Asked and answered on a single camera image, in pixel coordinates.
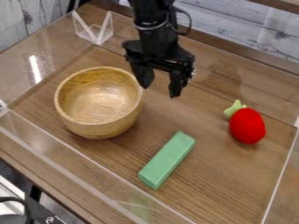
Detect clear acrylic corner bracket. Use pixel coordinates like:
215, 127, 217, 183
71, 11, 114, 46

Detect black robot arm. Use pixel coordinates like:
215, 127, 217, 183
122, 0, 195, 97

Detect black cable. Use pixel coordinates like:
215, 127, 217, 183
169, 5, 194, 37

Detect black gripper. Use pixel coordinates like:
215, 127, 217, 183
122, 25, 195, 98

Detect light wooden bowl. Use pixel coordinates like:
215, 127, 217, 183
54, 66, 145, 139

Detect clear acrylic tray wall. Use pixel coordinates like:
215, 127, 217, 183
0, 101, 195, 224

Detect red plush strawberry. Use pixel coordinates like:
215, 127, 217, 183
223, 100, 268, 144

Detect green rectangular block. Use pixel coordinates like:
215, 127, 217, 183
138, 131, 197, 190

